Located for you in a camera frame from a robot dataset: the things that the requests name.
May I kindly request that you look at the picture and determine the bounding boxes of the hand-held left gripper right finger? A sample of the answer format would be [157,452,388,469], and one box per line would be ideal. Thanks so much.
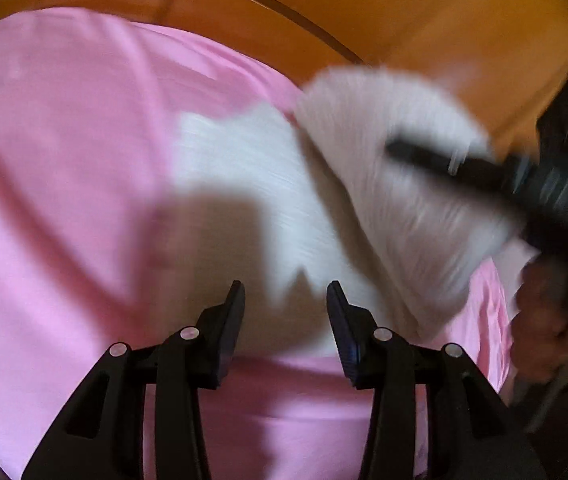
[326,281,547,480]

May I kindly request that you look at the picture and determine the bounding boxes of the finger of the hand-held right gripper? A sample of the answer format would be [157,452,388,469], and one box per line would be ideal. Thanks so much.
[385,136,520,192]

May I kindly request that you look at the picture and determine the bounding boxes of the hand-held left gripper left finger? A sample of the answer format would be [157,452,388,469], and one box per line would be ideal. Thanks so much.
[21,280,246,480]

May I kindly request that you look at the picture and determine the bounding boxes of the white towel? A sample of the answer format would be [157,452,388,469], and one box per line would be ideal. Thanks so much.
[173,64,525,361]

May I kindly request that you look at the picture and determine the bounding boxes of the person's right hand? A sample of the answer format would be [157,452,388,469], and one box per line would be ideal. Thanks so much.
[510,254,568,387]

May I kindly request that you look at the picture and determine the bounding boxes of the pink bed sheet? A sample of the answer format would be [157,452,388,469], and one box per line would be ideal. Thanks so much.
[0,10,520,480]

